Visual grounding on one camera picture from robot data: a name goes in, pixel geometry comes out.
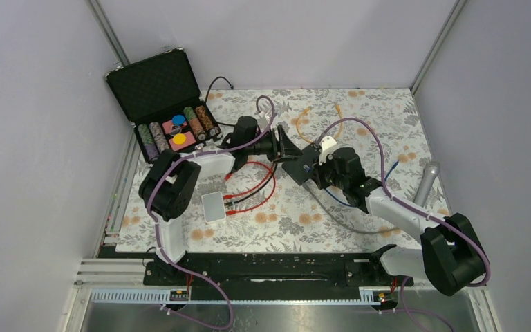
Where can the white router box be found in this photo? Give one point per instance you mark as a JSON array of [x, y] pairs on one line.
[[213, 207]]

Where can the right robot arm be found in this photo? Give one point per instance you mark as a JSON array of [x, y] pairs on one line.
[[450, 257]]

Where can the black network switch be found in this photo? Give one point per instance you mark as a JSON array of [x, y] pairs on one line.
[[300, 169]]

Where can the blue round chip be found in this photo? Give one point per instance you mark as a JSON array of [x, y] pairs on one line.
[[178, 120]]

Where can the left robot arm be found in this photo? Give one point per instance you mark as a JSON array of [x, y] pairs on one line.
[[169, 186]]

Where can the clear dealer button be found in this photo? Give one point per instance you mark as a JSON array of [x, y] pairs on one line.
[[175, 130]]

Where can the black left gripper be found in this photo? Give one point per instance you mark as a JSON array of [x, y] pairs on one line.
[[284, 149]]

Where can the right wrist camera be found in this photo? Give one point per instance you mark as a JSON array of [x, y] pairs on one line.
[[328, 146]]

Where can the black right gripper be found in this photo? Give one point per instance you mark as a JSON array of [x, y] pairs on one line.
[[321, 167]]

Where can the black poker chip case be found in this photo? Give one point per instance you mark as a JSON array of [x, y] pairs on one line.
[[152, 91]]

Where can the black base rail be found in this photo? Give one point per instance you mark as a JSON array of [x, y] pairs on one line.
[[270, 277]]

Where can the yellow round chip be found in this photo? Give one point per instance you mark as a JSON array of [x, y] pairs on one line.
[[179, 139]]

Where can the silver microphone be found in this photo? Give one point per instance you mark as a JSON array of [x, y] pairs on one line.
[[429, 175]]

